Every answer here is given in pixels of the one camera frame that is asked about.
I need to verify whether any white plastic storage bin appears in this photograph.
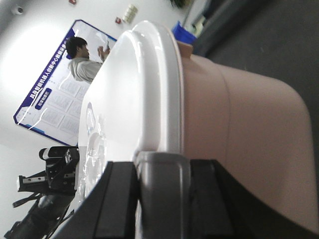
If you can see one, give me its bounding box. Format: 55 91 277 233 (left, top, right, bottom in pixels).
177 42 319 235

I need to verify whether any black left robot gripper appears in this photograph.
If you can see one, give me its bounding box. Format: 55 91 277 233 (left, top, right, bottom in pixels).
4 146 80 239

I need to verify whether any blue bin by wall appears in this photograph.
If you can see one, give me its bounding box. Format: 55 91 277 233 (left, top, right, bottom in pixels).
171 21 196 45

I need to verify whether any blue bordered wall poster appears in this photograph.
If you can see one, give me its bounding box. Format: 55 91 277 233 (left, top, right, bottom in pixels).
13 19 116 146

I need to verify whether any white bin lid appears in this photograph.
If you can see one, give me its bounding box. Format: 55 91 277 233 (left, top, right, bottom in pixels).
53 20 185 239

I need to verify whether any dark grey table mat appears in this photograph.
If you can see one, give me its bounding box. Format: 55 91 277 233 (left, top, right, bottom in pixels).
191 0 319 118

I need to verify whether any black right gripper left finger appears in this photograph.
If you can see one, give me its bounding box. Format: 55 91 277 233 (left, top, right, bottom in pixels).
73 162 139 239

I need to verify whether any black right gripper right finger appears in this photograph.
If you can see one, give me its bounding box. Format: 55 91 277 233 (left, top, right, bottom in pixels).
188 159 319 239

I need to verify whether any man in grey shirt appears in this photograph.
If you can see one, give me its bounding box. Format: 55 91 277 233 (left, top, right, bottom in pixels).
66 37 111 84

